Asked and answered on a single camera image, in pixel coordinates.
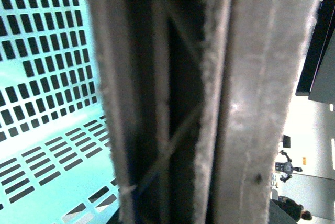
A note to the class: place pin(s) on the brown basket handle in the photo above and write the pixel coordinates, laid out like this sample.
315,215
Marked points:
196,94

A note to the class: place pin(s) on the turquoise plastic shopping basket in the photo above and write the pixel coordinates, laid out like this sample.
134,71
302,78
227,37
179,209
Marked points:
55,152

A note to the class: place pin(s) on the distant robot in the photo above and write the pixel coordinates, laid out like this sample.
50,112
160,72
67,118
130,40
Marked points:
286,168

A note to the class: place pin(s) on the person in dark clothes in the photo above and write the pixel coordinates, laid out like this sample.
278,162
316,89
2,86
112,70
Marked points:
293,209

